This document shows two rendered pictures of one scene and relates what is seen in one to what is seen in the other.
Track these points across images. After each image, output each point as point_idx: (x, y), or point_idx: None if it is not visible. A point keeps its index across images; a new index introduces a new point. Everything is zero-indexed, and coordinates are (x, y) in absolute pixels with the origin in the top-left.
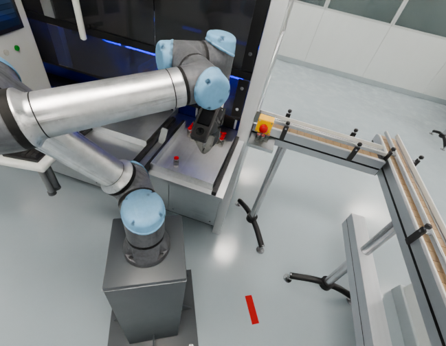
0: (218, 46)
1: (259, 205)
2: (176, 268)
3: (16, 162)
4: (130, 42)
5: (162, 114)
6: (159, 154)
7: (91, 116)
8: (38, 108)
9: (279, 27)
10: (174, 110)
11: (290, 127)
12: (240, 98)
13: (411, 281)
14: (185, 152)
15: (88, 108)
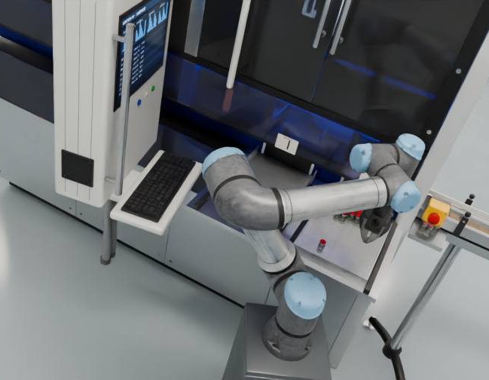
0: (409, 152)
1: (408, 330)
2: (321, 368)
3: (135, 219)
4: (282, 95)
5: (295, 178)
6: (301, 233)
7: (321, 212)
8: (294, 204)
9: (468, 112)
10: (310, 173)
11: (470, 219)
12: None
13: None
14: (329, 234)
15: (321, 206)
